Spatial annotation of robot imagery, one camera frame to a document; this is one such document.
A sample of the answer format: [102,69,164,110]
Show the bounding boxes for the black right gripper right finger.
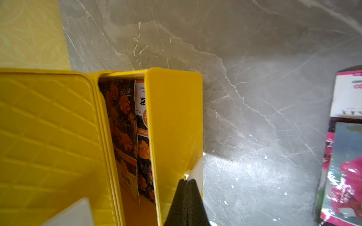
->
[186,179,210,226]

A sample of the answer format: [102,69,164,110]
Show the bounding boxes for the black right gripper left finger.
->
[164,179,188,226]

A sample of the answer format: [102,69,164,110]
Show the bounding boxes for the orange marigold seed bag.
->
[99,80,139,200]
[135,80,155,203]

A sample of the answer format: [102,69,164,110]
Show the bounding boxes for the yellow plastic drawer cabinet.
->
[1,68,125,226]

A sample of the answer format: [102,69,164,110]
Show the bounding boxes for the pink hollyhock seed bag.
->
[314,70,362,226]

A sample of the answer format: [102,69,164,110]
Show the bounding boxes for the yellow drawer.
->
[90,68,203,226]

